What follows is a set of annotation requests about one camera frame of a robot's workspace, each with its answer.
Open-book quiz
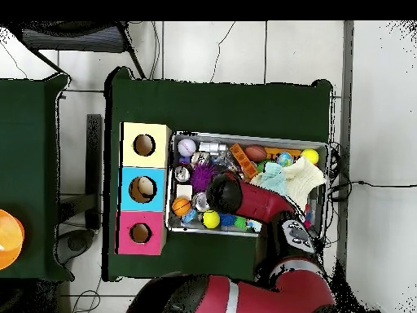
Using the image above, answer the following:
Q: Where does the shallow silver mesh bin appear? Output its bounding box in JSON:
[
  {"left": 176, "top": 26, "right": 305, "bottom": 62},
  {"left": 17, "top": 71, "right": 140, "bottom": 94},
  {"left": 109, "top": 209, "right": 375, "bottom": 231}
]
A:
[{"left": 165, "top": 130, "right": 331, "bottom": 239}]

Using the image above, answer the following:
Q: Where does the wooden box with three holes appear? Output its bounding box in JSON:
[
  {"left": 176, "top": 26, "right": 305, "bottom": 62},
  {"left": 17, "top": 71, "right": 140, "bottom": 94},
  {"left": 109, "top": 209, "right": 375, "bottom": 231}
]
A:
[{"left": 115, "top": 121, "right": 173, "bottom": 256}]

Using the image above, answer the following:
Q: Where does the purple spiky rubber ball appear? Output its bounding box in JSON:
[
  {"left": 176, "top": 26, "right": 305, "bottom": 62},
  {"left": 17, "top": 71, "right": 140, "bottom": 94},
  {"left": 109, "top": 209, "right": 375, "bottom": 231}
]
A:
[{"left": 189, "top": 161, "right": 219, "bottom": 192}]

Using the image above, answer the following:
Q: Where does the silver metal fitting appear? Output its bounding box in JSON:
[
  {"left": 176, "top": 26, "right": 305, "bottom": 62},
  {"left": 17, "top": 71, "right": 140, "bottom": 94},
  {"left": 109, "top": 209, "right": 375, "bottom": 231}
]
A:
[{"left": 197, "top": 140, "right": 228, "bottom": 156}]

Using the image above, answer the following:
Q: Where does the white toy baseball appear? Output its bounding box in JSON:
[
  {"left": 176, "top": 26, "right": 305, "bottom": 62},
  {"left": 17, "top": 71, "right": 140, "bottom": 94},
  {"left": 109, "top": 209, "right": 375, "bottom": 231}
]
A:
[{"left": 177, "top": 138, "right": 197, "bottom": 157}]

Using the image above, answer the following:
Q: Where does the orange plastic building brick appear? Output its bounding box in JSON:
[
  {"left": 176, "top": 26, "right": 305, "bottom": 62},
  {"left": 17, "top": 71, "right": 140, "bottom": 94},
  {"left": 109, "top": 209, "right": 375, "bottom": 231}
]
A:
[{"left": 229, "top": 142, "right": 260, "bottom": 179}]

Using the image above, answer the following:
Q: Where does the orange toy basketball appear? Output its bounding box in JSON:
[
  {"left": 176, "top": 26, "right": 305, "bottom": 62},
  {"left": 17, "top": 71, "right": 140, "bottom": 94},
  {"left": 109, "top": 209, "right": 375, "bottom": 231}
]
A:
[{"left": 171, "top": 196, "right": 192, "bottom": 217}]

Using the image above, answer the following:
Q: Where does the brown toy football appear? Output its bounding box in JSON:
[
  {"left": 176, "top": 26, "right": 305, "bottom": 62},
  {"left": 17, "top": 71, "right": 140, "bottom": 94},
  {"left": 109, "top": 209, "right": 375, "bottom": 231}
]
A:
[{"left": 244, "top": 145, "right": 268, "bottom": 163}]

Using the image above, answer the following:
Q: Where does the dark green table cloth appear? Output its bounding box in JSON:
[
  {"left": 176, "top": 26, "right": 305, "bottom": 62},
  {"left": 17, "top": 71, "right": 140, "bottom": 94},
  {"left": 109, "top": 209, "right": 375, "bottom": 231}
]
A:
[{"left": 103, "top": 66, "right": 334, "bottom": 282}]

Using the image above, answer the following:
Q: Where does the globe print ball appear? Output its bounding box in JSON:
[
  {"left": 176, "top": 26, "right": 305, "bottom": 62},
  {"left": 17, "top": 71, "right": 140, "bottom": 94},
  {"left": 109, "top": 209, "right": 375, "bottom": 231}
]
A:
[{"left": 275, "top": 151, "right": 294, "bottom": 167}]

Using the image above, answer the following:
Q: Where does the cream waffle cloth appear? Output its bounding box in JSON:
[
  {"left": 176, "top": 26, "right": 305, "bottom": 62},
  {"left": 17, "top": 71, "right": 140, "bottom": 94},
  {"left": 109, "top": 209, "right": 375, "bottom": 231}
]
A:
[{"left": 283, "top": 156, "right": 327, "bottom": 213}]

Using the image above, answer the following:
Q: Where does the plain yellow ball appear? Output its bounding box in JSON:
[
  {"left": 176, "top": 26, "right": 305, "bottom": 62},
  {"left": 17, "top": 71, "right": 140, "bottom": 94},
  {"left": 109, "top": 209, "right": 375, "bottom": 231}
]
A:
[{"left": 300, "top": 148, "right": 319, "bottom": 165}]

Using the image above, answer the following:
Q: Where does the black upright panel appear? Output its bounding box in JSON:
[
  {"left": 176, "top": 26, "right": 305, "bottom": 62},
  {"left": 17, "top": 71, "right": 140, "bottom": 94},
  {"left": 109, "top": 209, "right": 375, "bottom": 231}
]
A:
[{"left": 85, "top": 113, "right": 103, "bottom": 230}]

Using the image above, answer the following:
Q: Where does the dark green side-table cloth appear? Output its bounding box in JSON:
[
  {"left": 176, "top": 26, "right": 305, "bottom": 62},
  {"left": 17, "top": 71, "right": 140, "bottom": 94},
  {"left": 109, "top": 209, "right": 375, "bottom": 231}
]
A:
[{"left": 0, "top": 73, "right": 74, "bottom": 281}]

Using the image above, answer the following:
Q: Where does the black chair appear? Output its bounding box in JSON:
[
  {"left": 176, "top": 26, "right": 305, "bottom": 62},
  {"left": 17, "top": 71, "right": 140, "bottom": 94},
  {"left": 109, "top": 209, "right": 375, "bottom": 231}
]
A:
[{"left": 6, "top": 20, "right": 147, "bottom": 80}]

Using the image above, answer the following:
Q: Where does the orange plastic bowl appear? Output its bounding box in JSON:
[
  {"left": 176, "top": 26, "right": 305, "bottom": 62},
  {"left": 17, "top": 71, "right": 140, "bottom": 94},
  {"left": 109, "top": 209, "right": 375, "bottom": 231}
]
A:
[{"left": 0, "top": 209, "right": 26, "bottom": 271}]

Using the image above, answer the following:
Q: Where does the black floor cable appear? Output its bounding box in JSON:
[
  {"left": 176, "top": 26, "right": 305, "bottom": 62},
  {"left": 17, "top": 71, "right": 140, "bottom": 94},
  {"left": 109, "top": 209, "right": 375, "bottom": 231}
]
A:
[{"left": 330, "top": 179, "right": 417, "bottom": 196}]

